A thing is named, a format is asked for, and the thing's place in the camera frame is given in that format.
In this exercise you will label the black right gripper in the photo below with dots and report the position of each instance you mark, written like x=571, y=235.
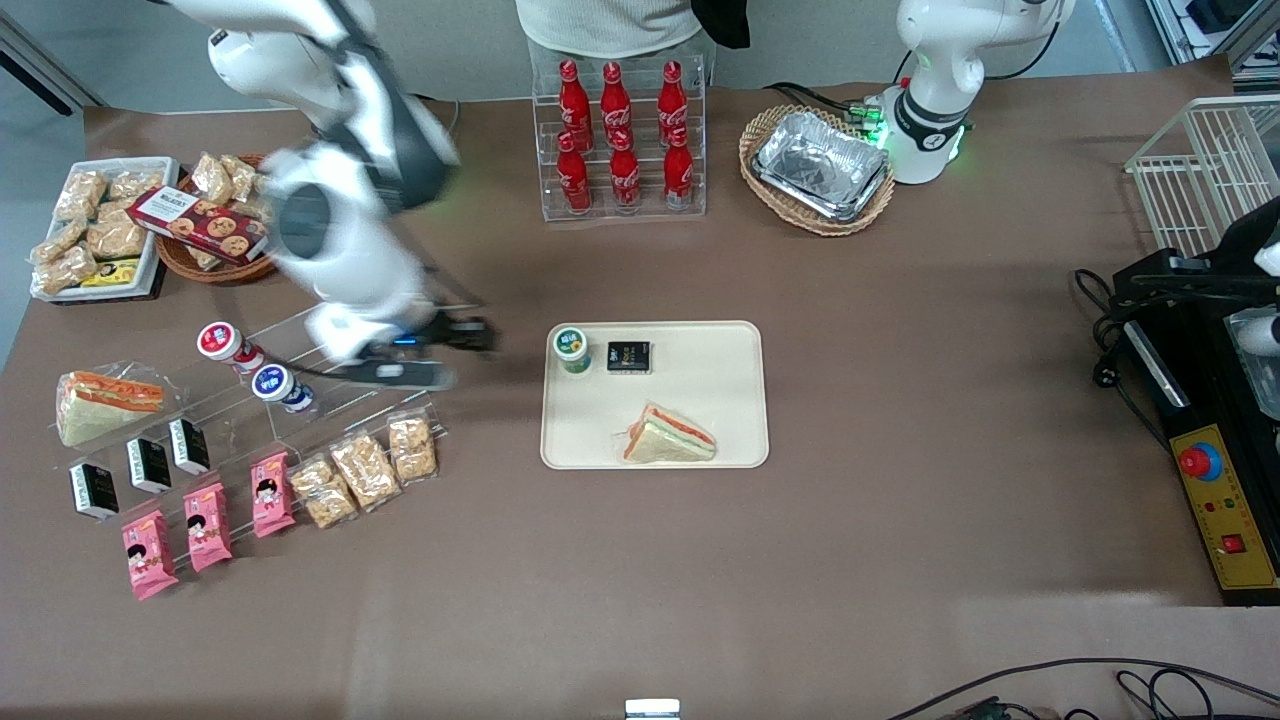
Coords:
x=443, y=331

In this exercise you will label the green gum bottle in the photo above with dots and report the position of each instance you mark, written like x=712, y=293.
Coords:
x=572, y=348

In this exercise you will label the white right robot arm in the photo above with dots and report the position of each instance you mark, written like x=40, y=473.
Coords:
x=350, y=270

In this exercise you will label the blue gum bottle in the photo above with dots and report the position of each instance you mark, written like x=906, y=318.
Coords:
x=278, y=386

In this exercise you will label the cream plastic tray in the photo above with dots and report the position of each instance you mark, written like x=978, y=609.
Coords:
x=690, y=400

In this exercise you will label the red gum bottle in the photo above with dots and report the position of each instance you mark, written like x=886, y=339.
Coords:
x=225, y=345

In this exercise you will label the aluminium foil tray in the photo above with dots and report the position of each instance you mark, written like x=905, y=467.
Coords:
x=820, y=165

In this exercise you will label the clear rice cracker pack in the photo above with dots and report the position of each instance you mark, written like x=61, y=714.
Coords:
x=322, y=492
x=412, y=448
x=365, y=470

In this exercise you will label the small black snack box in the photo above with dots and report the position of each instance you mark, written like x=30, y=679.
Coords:
x=148, y=465
x=628, y=357
x=188, y=446
x=95, y=490

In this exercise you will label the red cola bottle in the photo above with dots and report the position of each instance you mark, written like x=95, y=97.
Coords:
x=679, y=175
x=574, y=95
x=625, y=178
x=575, y=180
x=615, y=95
x=672, y=95

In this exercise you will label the wrapped triangle sandwich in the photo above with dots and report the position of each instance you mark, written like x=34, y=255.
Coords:
x=668, y=438
x=100, y=410

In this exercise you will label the dark brown wicker basket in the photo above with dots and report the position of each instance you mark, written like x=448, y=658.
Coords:
x=240, y=272

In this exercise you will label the clear acrylic stepped shelf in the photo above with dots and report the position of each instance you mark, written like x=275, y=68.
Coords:
x=240, y=430

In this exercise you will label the pink snack packet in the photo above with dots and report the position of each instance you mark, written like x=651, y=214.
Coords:
x=148, y=555
x=207, y=527
x=272, y=494

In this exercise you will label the clear acrylic bottle rack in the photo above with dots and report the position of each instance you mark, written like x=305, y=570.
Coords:
x=648, y=160

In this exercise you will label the red cookie box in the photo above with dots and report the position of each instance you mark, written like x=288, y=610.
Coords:
x=200, y=225

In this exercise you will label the white plastic bin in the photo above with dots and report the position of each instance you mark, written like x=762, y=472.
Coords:
x=165, y=190

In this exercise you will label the person in white shirt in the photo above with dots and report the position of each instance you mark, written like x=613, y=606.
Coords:
x=600, y=25

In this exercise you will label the black flat base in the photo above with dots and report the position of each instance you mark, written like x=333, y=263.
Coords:
x=110, y=298

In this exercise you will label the yellow snack packet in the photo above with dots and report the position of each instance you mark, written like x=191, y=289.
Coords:
x=110, y=272

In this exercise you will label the light open-weave wicker basket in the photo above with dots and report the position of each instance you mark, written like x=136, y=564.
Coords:
x=850, y=228

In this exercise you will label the black cloth item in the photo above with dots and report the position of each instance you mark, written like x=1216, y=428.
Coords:
x=722, y=20

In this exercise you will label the small white object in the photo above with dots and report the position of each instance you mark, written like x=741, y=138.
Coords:
x=652, y=710

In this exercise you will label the dark metal bar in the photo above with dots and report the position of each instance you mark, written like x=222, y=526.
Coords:
x=40, y=65

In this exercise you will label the black machine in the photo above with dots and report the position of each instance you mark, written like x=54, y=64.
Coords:
x=1200, y=330

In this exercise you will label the yellow black control box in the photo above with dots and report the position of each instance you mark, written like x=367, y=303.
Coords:
x=1225, y=510

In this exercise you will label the clear plastic container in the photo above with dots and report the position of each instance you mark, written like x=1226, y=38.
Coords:
x=1260, y=340

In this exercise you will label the metal storage shelf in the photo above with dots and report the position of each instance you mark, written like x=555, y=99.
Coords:
x=1200, y=25

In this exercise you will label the grey wrist camera bar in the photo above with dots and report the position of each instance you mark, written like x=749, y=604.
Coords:
x=400, y=376

